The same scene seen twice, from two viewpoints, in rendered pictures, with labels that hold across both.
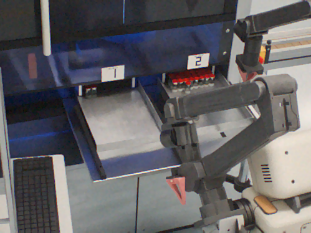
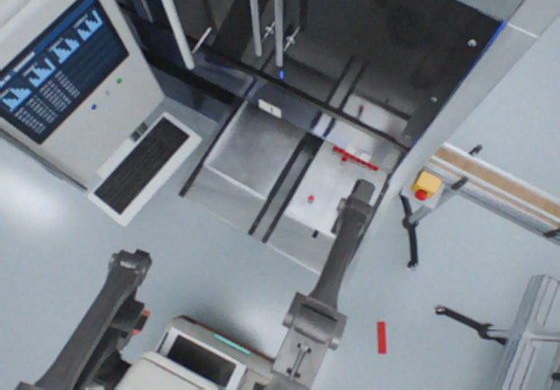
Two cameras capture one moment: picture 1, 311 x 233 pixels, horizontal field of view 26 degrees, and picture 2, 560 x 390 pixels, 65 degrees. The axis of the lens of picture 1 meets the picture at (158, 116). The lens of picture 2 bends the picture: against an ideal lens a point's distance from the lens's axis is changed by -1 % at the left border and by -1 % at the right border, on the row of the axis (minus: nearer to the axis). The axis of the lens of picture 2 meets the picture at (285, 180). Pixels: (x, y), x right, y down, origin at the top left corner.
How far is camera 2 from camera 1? 1.69 m
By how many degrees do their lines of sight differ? 42
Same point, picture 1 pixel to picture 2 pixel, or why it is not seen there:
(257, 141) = not seen: outside the picture
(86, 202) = not seen: hidden behind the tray
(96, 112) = (248, 124)
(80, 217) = not seen: hidden behind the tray
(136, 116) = (271, 155)
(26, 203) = (128, 165)
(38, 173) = (162, 145)
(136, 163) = (219, 202)
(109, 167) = (197, 189)
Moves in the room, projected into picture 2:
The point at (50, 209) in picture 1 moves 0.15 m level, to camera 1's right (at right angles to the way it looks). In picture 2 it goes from (136, 185) to (159, 215)
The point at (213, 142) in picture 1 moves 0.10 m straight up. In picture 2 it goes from (298, 234) to (299, 229)
